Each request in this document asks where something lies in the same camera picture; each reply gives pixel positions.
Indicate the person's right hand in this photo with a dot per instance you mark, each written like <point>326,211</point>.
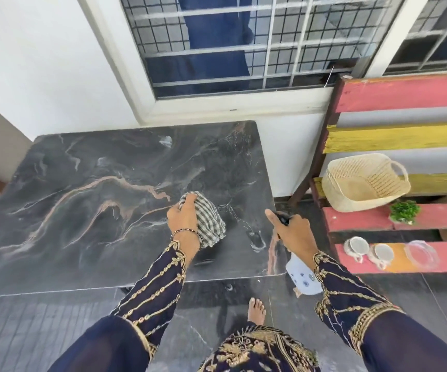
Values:
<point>296,238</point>

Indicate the person's left hand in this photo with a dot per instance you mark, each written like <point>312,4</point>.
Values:
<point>183,224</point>

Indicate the person's right thumb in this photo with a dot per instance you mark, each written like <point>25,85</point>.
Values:
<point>273,218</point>

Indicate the person's left fingers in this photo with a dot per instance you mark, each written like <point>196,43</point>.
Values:
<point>184,205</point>

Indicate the checkered cleaning cloth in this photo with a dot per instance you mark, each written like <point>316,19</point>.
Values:
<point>208,220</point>

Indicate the white spray bottle black nozzle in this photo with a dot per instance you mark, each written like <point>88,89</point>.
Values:
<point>301,278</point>

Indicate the person's left forearm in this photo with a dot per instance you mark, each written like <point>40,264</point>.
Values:
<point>157,290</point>

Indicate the person's right forearm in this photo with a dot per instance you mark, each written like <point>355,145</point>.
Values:
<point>359,313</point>

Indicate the white ceramic cup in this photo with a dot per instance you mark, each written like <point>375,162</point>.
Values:
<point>382,254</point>
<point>357,247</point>

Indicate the cream woven basket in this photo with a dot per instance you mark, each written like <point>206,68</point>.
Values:
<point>359,189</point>

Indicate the person's bare foot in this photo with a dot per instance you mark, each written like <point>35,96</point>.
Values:
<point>256,311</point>

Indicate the white framed window with grille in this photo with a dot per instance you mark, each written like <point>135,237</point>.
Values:
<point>424,34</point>
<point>227,100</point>

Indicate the small green plant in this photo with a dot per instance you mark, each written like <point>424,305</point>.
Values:
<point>403,211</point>

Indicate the navy gold embroidered dress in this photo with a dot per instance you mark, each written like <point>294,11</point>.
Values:
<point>254,350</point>

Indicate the clear glass bowl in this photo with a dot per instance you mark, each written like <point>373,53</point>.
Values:
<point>421,255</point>

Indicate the dark blue hanging cloth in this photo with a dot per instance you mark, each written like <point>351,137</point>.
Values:
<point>212,38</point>

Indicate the colourful wooden slat shelf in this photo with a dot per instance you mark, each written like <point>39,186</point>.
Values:
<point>401,92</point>

